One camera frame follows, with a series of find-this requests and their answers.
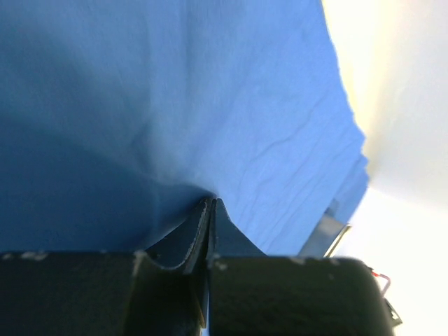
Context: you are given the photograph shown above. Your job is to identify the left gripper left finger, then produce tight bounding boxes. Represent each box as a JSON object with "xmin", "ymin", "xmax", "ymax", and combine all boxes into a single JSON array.
[{"xmin": 1, "ymin": 199, "xmax": 212, "ymax": 335}]

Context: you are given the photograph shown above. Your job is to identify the blue surgical cloth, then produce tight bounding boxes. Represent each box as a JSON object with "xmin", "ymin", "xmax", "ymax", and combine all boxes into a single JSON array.
[{"xmin": 1, "ymin": 1, "xmax": 368, "ymax": 255}]

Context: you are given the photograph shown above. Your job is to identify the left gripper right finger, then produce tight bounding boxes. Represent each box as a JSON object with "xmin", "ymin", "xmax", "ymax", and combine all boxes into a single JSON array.
[{"xmin": 206, "ymin": 199, "xmax": 402, "ymax": 335}]

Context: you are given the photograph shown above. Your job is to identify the back aluminium rail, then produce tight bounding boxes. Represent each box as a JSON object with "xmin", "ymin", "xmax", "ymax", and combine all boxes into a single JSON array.
[{"xmin": 298, "ymin": 201, "xmax": 351, "ymax": 258}]

